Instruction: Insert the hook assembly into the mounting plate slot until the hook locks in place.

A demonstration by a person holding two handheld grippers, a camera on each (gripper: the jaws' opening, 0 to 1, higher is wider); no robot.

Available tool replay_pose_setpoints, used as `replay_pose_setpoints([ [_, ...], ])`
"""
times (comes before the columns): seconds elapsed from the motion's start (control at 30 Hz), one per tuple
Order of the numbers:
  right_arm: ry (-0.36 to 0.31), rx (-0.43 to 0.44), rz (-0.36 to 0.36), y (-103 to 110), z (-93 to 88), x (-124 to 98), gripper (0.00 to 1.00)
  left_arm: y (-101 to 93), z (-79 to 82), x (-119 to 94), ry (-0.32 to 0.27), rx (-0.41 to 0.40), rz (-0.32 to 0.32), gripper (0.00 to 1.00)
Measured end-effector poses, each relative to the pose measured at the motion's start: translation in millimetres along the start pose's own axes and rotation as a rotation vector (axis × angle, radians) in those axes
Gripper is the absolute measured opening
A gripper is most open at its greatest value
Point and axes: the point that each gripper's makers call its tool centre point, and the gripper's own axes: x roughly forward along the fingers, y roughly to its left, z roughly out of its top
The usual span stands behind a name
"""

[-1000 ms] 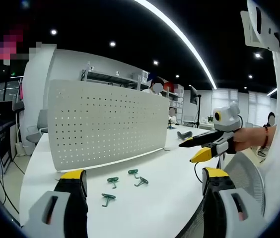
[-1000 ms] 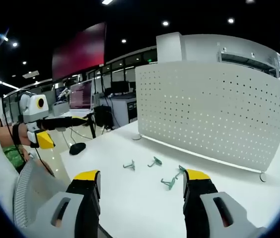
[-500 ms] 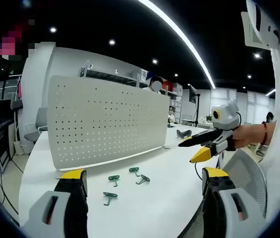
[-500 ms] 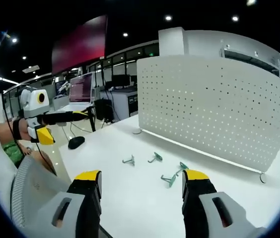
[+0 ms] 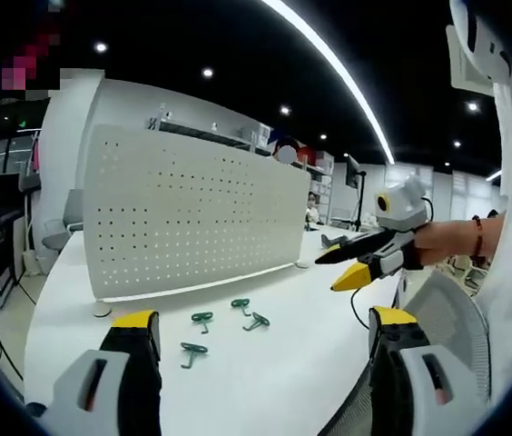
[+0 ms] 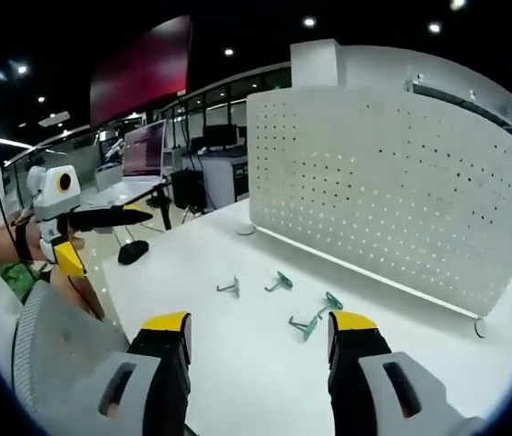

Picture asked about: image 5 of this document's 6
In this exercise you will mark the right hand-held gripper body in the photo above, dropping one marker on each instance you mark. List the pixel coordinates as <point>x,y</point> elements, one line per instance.
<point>403,204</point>

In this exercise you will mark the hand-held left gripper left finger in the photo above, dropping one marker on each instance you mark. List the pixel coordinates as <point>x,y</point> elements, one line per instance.
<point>79,390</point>

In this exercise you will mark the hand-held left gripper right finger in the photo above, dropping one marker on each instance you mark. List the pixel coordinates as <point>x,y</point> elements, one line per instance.
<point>424,390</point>

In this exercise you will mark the green hook assembly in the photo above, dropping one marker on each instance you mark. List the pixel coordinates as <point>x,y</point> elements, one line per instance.
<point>258,320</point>
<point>240,303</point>
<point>202,318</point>
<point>193,349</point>

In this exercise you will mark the white perforated mounting plate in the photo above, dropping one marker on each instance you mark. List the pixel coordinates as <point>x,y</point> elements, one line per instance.
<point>192,213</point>

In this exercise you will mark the person's right hand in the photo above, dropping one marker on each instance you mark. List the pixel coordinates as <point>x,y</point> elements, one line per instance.
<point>442,243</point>

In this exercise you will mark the black object on table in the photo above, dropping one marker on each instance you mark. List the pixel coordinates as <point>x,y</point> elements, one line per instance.
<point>332,241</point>

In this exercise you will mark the black monitor on stand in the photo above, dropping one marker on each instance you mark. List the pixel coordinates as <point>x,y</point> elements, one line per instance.
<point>352,170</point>

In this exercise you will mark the long ceiling light strip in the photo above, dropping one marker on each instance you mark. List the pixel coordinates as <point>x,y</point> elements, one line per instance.
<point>342,77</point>

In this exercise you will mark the grey plastic chair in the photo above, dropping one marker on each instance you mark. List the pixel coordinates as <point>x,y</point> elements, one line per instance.
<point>63,227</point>

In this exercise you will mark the white worn device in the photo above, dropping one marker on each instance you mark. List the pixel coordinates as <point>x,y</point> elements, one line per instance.
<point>478,36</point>

